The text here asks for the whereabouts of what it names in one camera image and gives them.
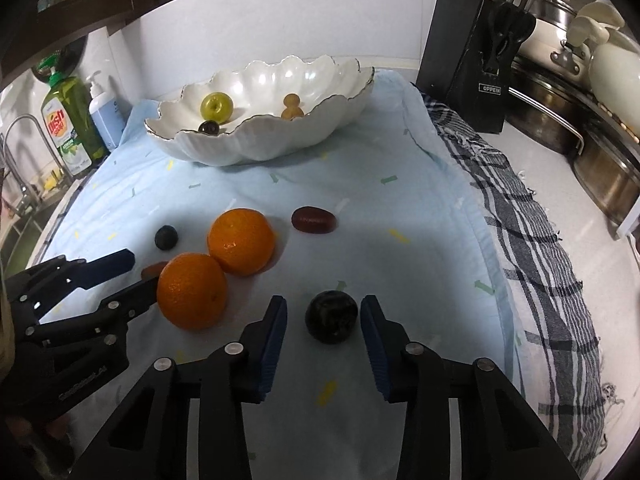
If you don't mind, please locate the black knife block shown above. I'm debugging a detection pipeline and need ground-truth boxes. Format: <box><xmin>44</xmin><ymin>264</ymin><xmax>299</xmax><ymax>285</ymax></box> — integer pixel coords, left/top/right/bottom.
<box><xmin>416</xmin><ymin>0</ymin><xmax>536</xmax><ymax>133</ymax></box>

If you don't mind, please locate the cream ceramic teapot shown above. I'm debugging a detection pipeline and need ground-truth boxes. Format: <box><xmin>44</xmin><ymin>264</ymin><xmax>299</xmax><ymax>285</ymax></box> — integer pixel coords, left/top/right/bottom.
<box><xmin>566</xmin><ymin>1</ymin><xmax>639</xmax><ymax>138</ymax></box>

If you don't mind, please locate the stainless steel pot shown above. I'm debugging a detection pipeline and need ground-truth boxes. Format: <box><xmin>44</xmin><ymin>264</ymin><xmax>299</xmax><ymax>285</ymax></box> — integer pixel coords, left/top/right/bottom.
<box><xmin>506</xmin><ymin>56</ymin><xmax>590</xmax><ymax>157</ymax></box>

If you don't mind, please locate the small tan longan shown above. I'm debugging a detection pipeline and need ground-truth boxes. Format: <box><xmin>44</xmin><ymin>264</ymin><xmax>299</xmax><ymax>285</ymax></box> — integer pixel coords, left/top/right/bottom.
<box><xmin>283</xmin><ymin>93</ymin><xmax>300</xmax><ymax>108</ymax></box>

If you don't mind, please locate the red cherry tomato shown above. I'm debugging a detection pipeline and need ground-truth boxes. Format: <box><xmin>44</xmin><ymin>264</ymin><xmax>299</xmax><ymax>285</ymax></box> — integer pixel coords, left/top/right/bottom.
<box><xmin>140</xmin><ymin>261</ymin><xmax>168</xmax><ymax>280</ymax></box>

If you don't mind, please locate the orange mandarin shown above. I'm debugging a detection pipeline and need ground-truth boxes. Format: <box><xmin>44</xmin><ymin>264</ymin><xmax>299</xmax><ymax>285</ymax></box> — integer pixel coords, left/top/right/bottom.
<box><xmin>156</xmin><ymin>252</ymin><xmax>228</xmax><ymax>332</ymax></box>
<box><xmin>206</xmin><ymin>208</ymin><xmax>277</xmax><ymax>278</ymax></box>

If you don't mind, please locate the green apple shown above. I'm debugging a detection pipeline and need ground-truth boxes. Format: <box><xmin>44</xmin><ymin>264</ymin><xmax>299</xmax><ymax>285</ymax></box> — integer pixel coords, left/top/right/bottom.
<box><xmin>200</xmin><ymin>92</ymin><xmax>234</xmax><ymax>125</ymax></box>

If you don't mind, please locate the yellow sponge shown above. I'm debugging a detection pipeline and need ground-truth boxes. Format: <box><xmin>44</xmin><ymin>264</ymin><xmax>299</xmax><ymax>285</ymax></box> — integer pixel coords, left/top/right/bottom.
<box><xmin>43</xmin><ymin>169</ymin><xmax>65</xmax><ymax>192</ymax></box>

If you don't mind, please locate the dark grape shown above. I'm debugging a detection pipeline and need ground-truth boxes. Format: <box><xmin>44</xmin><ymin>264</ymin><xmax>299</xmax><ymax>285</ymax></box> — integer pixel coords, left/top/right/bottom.
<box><xmin>198</xmin><ymin>120</ymin><xmax>220</xmax><ymax>136</ymax></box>

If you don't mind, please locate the chrome kitchen faucet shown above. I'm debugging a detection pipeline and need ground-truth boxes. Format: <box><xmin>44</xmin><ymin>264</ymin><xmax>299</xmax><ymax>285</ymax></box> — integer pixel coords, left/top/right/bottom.
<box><xmin>1</xmin><ymin>114</ymin><xmax>67</xmax><ymax>212</ymax></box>

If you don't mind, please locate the white scalloped ceramic bowl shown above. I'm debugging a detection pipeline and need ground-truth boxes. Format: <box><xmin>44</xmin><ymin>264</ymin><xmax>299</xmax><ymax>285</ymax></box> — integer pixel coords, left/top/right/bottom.
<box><xmin>144</xmin><ymin>55</ymin><xmax>375</xmax><ymax>167</ymax></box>

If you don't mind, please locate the light blue patterned cloth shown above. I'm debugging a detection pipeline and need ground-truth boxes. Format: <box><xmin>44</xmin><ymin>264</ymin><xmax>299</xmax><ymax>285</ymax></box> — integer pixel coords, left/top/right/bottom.
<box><xmin>47</xmin><ymin>72</ymin><xmax>518</xmax><ymax>479</ymax></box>

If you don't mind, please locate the larger tan longan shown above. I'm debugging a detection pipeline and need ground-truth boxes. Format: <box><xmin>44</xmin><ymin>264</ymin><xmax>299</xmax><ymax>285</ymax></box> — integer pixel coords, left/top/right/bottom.
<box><xmin>281</xmin><ymin>106</ymin><xmax>305</xmax><ymax>120</ymax></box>

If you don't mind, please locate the small blueberry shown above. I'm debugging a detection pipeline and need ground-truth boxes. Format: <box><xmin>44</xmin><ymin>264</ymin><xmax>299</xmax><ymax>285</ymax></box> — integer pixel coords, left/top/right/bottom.
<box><xmin>154</xmin><ymin>226</ymin><xmax>179</xmax><ymax>252</ymax></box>

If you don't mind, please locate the blue white pump bottle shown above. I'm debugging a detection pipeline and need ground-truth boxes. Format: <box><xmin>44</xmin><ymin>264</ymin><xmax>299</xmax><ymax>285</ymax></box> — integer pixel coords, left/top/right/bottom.
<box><xmin>86</xmin><ymin>70</ymin><xmax>126</xmax><ymax>152</ymax></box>

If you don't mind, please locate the dark plum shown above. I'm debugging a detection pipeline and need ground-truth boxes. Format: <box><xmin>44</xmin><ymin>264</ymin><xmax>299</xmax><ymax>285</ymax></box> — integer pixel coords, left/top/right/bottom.
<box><xmin>305</xmin><ymin>290</ymin><xmax>358</xmax><ymax>344</ymax></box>

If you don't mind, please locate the person's left hand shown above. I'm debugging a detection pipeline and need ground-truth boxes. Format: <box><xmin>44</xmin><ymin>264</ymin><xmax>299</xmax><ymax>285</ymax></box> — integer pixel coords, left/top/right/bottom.
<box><xmin>6</xmin><ymin>414</ymin><xmax>70</xmax><ymax>444</ymax></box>

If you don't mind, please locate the black white checkered towel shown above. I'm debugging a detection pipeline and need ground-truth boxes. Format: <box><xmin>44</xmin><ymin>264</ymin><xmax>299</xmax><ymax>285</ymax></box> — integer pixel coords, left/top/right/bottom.
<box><xmin>423</xmin><ymin>96</ymin><xmax>606</xmax><ymax>478</ymax></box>

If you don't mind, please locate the green dish soap bottle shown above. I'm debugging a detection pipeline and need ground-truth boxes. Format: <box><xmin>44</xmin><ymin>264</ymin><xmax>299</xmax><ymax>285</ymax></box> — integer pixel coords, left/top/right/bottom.
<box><xmin>38</xmin><ymin>53</ymin><xmax>107</xmax><ymax>178</ymax></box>

